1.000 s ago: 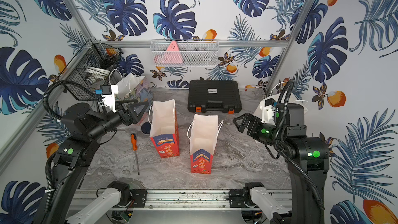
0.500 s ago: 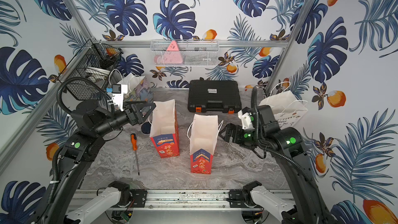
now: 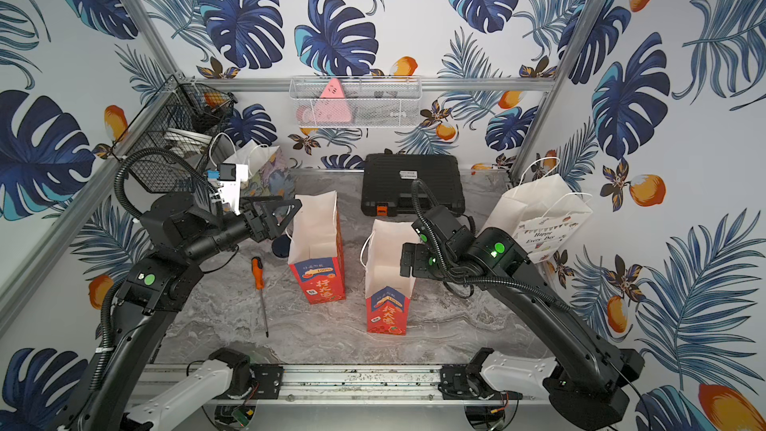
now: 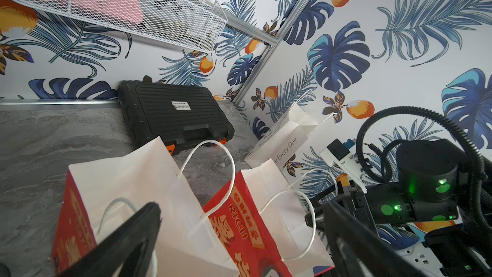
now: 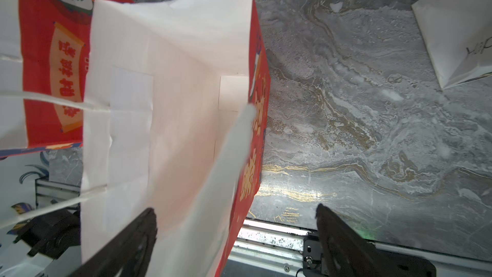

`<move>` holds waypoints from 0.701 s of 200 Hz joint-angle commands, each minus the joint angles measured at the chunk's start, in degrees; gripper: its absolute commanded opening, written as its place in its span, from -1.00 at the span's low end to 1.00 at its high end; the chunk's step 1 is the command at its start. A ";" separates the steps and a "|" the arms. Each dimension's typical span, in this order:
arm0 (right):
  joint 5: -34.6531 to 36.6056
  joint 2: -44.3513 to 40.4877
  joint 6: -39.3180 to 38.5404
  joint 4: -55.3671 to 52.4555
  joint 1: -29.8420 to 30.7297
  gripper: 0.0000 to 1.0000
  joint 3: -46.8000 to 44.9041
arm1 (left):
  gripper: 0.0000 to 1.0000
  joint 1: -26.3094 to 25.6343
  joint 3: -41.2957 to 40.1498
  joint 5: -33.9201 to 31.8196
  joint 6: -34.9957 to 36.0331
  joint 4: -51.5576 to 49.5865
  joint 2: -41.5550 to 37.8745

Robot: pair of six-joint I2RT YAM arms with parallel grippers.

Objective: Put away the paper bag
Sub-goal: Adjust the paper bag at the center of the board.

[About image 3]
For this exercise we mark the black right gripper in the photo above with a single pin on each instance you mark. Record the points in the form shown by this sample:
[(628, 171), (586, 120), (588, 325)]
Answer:
[(418, 252)]

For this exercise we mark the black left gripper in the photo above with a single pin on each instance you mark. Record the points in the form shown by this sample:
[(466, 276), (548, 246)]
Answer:
[(251, 220)]

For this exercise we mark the red paper bag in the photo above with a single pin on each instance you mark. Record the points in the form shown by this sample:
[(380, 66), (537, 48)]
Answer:
[(387, 293), (316, 255)]

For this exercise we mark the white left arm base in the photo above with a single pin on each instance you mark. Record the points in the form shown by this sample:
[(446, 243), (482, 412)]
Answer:
[(226, 373)]

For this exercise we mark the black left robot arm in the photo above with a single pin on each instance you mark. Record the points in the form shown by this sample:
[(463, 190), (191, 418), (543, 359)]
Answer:
[(137, 311)]

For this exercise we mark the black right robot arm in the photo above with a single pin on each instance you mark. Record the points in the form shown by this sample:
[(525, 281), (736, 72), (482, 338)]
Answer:
[(585, 380)]

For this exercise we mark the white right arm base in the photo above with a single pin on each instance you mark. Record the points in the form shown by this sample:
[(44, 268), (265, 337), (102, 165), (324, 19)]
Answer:
[(499, 372)]

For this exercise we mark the floral paper bag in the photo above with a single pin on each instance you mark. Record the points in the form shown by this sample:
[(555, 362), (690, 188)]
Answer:
[(267, 173)]

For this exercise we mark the white happy paper bag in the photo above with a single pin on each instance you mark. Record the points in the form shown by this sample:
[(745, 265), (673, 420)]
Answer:
[(541, 215)]

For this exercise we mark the dark blue round disc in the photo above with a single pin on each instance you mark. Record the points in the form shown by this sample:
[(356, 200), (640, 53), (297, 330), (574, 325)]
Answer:
[(280, 247)]

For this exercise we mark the black tool case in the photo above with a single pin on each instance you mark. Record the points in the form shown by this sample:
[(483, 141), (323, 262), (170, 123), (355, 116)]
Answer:
[(393, 184)]

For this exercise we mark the pink triangle item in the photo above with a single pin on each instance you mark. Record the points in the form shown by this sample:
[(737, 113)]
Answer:
[(331, 107)]

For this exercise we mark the orange handled screwdriver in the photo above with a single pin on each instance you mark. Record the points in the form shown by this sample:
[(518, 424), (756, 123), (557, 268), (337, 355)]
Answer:
[(257, 271)]

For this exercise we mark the black wire basket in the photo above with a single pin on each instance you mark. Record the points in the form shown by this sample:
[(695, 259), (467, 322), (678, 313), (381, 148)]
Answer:
[(180, 118)]

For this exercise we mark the white mesh wall shelf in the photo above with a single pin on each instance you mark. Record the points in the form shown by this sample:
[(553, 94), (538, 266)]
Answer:
[(376, 101)]

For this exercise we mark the aluminium linear rail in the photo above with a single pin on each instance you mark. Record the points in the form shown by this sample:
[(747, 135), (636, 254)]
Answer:
[(306, 384)]

